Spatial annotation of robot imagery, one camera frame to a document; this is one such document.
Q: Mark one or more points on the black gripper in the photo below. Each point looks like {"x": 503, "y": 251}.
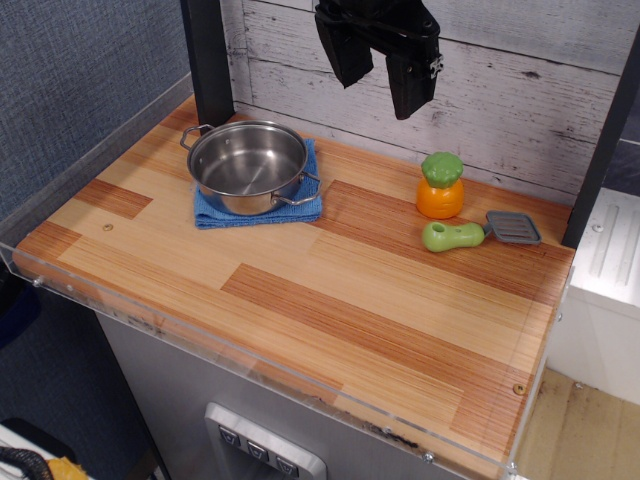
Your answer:
{"x": 348, "y": 30}

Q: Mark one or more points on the stainless steel pot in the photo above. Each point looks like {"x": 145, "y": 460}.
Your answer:
{"x": 250, "y": 167}

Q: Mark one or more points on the blue folded cloth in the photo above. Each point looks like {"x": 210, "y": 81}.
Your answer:
{"x": 207, "y": 217}

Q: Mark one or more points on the orange toy carrot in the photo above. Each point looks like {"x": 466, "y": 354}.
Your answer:
{"x": 440, "y": 193}

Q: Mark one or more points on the white aluminium side block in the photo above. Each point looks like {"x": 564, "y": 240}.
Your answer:
{"x": 596, "y": 337}

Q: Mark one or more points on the clear acrylic table guard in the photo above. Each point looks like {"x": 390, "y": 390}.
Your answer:
{"x": 344, "y": 336}

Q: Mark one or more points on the silver dispenser button panel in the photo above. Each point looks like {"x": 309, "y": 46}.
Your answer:
{"x": 260, "y": 447}

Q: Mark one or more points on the black vertical post left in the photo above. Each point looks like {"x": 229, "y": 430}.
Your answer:
{"x": 208, "y": 60}

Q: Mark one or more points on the black vertical post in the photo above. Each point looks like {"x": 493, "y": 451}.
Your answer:
{"x": 610, "y": 135}
{"x": 208, "y": 60}

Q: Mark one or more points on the green handled grey toy spatula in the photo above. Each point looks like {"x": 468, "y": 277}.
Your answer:
{"x": 506, "y": 227}

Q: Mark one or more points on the black vertical post right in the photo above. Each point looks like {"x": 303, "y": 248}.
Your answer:
{"x": 610, "y": 135}

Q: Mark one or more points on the yellow object with black strap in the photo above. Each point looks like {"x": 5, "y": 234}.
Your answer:
{"x": 29, "y": 464}

